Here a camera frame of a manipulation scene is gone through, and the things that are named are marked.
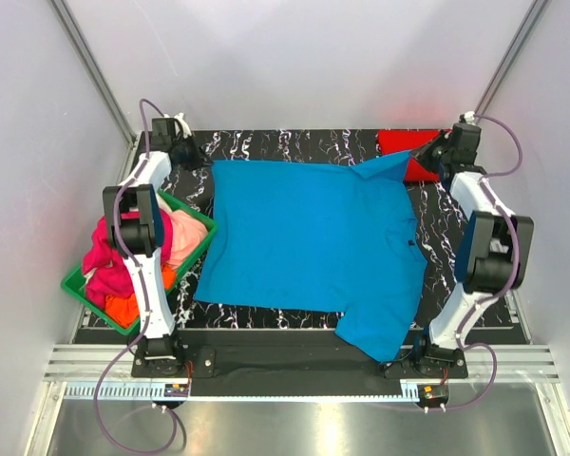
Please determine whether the light pink t shirt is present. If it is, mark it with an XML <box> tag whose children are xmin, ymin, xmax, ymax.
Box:
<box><xmin>166</xmin><ymin>210</ymin><xmax>208</xmax><ymax>269</ymax></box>

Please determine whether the blue t shirt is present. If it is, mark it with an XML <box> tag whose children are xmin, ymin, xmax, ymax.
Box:
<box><xmin>195</xmin><ymin>152</ymin><xmax>427</xmax><ymax>362</ymax></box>

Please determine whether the red folded t shirt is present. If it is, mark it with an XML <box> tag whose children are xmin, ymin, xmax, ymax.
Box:
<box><xmin>377</xmin><ymin>129</ymin><xmax>440</xmax><ymax>183</ymax></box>

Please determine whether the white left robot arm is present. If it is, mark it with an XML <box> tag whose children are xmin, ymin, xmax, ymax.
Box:
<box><xmin>103</xmin><ymin>113</ymin><xmax>212</xmax><ymax>340</ymax></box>

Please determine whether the orange t shirt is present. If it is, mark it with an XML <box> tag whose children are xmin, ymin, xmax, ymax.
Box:
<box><xmin>104</xmin><ymin>265</ymin><xmax>177</xmax><ymax>328</ymax></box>

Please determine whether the aluminium frame rail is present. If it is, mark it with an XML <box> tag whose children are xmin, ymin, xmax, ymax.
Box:
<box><xmin>44</xmin><ymin>344</ymin><xmax>134</xmax><ymax>381</ymax></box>

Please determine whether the white slotted cable duct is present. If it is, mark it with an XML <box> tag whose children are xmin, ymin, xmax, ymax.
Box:
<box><xmin>65</xmin><ymin>380</ymin><xmax>448</xmax><ymax>404</ymax></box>

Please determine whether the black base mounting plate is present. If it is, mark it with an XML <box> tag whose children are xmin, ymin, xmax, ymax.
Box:
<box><xmin>132</xmin><ymin>343</ymin><xmax>468</xmax><ymax>380</ymax></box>

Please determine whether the green plastic basket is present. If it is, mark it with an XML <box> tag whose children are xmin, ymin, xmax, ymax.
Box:
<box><xmin>60</xmin><ymin>188</ymin><xmax>219</xmax><ymax>336</ymax></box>

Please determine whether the magenta t shirt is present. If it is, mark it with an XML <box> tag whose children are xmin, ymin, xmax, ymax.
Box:
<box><xmin>82</xmin><ymin>210</ymin><xmax>177</xmax><ymax>310</ymax></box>

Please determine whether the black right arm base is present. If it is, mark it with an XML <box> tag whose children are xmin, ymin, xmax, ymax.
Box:
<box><xmin>379</xmin><ymin>333</ymin><xmax>468</xmax><ymax>380</ymax></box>

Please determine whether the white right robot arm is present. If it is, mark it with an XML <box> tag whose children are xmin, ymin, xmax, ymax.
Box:
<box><xmin>411</xmin><ymin>111</ymin><xmax>535</xmax><ymax>377</ymax></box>

